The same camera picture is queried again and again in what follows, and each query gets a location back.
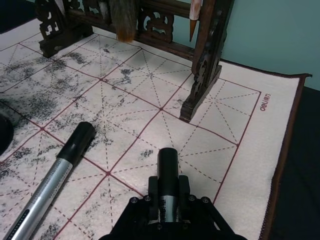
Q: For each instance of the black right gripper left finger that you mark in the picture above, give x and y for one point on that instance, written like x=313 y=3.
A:
x=136 y=215

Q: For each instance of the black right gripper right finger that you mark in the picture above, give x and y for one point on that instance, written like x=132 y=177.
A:
x=200 y=215

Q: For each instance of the silver marker with black cap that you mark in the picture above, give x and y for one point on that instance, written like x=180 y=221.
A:
x=168 y=172
x=50 y=180

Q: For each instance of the white calligraphy mat red grid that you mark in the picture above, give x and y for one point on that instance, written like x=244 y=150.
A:
x=215 y=162

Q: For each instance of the dark carved wooden brush rack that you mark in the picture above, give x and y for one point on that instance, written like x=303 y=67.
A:
x=207 y=62

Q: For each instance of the black round dish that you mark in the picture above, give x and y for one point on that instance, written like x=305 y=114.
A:
x=5 y=135

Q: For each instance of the large brush with brown bristles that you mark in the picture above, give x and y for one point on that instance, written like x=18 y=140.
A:
x=124 y=25

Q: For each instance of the pale brush with orange tip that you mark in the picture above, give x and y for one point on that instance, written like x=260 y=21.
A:
x=194 y=12

